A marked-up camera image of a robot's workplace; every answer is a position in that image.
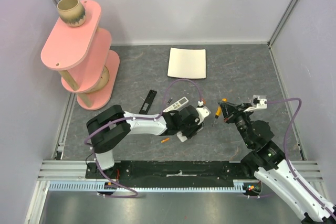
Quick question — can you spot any orange battery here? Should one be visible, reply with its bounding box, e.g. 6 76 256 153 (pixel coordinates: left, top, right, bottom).
161 137 170 144

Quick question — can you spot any white remote control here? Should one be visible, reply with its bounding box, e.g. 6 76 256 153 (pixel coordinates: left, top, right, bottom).
163 97 189 112

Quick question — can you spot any black remote control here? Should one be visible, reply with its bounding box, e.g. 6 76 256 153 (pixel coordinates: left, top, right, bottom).
139 90 157 114

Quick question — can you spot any small white box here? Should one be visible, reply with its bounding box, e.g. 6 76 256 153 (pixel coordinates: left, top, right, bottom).
176 132 188 143

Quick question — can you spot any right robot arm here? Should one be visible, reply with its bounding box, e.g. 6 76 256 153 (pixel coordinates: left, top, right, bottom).
218 95 335 223

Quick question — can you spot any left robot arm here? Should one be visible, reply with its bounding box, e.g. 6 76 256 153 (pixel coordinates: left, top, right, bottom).
86 104 211 178

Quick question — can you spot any white square plate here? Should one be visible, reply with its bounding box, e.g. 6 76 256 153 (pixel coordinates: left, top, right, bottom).
167 48 206 79

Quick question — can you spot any beige cup on lower shelf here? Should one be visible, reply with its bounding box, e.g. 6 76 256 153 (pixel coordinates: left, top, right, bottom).
91 66 109 92

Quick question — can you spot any pink three tier shelf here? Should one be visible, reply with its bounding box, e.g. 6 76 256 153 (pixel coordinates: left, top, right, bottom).
40 0 120 110

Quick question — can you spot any beige ceramic mug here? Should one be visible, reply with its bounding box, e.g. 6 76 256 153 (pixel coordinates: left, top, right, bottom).
57 0 86 27

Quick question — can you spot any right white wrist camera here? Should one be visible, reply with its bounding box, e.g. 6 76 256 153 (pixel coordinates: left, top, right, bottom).
244 95 267 112

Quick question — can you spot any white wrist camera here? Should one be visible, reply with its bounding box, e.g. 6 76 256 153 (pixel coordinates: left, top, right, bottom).
244 95 267 112
196 100 211 125

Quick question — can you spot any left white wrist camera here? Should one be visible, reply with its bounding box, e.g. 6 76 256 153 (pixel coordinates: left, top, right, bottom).
196 100 211 125

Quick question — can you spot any light blue cable duct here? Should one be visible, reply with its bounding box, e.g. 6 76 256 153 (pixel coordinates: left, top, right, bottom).
49 180 261 193

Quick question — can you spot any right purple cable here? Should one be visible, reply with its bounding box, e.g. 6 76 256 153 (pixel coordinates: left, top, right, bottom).
246 98 336 219

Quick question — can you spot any purple cable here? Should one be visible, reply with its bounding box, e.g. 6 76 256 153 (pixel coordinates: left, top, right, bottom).
246 98 336 219
83 78 204 198

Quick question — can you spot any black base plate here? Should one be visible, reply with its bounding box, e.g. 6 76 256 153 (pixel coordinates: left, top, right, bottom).
85 159 274 189

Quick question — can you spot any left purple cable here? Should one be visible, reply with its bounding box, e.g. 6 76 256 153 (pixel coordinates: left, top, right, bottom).
83 78 204 198

